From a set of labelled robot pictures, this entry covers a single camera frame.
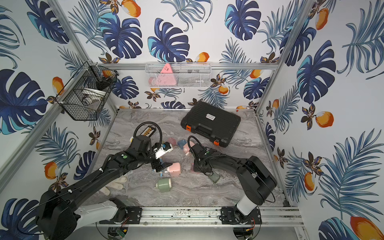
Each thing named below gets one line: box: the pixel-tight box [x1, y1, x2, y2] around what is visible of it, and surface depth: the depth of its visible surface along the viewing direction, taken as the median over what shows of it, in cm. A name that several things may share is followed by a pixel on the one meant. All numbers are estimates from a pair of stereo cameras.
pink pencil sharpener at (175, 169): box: [169, 162, 181, 177], surface depth 85 cm
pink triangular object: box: [156, 63, 177, 86], surface depth 92 cm
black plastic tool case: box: [180, 100, 241, 148], surface depth 106 cm
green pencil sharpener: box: [155, 178, 172, 193], surface depth 79 cm
